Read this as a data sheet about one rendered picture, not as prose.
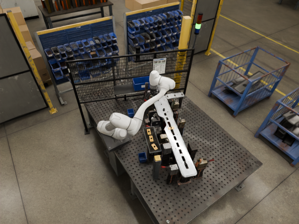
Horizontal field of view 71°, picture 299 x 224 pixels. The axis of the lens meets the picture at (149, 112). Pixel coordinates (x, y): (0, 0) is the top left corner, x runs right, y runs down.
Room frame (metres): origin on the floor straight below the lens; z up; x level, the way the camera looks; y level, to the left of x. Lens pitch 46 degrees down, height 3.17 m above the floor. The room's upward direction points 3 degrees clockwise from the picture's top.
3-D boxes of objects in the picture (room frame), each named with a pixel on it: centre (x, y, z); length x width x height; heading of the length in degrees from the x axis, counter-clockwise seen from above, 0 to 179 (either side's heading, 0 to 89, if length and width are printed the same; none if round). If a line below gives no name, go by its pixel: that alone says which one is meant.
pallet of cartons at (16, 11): (5.19, 3.72, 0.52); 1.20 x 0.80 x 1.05; 33
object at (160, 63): (2.80, -0.12, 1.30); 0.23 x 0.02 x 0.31; 106
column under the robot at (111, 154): (1.77, 0.42, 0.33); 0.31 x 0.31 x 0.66; 36
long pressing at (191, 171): (1.78, -0.31, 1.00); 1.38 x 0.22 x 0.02; 16
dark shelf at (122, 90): (2.60, 0.14, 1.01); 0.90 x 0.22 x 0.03; 106
